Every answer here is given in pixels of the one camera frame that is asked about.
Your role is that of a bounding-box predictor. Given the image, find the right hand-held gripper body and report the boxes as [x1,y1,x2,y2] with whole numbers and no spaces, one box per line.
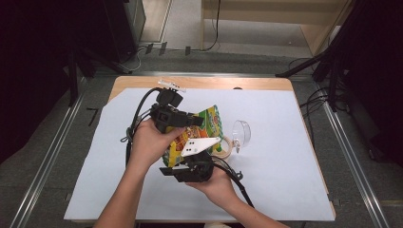
[172,136,222,184]

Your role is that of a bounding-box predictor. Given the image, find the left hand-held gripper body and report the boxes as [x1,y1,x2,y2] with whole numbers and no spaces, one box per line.
[149,79,195,135]

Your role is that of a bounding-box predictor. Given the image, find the yellow green snack bag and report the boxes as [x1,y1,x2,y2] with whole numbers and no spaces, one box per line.
[161,104,225,169]

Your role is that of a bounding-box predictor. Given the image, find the glass jar with wooden rim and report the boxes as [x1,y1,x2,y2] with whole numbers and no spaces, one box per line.
[210,136,235,161]

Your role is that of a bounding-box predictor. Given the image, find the person's right hand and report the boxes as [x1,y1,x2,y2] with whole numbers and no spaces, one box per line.
[185,165,243,212]

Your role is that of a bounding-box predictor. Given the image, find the person's left hand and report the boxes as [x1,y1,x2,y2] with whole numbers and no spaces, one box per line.
[127,118,186,173]

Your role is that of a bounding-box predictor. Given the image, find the white table cover sheet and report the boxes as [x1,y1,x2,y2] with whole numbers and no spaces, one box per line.
[63,87,336,222]

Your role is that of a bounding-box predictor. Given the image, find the dark cabinet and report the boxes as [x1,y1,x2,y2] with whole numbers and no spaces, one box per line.
[103,0,147,64]

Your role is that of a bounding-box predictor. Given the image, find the light wooden shelf unit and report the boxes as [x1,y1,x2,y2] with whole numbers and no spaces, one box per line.
[201,0,354,57]

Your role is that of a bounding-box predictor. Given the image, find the black metal stand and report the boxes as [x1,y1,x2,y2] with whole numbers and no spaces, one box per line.
[275,0,374,112]

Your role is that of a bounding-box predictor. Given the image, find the black curtain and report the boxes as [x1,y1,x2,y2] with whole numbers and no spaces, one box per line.
[0,0,106,164]
[343,0,403,167]

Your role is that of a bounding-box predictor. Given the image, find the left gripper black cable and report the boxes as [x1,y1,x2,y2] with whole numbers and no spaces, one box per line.
[120,87,163,167]

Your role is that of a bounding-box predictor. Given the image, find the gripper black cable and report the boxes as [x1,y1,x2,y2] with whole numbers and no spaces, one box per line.
[211,156,256,209]
[120,87,163,167]

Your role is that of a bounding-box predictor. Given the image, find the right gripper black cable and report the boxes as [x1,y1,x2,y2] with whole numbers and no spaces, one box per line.
[211,156,256,209]

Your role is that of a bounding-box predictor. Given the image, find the black hanging cable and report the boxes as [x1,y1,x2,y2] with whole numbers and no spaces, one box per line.
[202,0,222,52]

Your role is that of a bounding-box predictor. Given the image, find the black floor cables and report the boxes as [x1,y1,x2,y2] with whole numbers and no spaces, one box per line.
[288,56,336,141]

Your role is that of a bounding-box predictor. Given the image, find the metal floor rail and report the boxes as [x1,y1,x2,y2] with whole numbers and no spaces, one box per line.
[317,80,393,228]
[9,93,86,228]

